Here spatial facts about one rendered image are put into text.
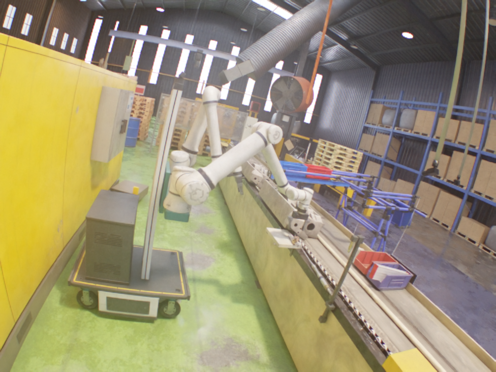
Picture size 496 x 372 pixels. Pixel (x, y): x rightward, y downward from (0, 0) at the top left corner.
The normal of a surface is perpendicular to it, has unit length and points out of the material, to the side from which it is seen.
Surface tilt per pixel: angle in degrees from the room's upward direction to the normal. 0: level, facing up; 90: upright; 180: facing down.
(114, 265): 90
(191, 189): 90
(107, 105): 90
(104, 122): 90
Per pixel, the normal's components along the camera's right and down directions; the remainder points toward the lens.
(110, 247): 0.29, 0.31
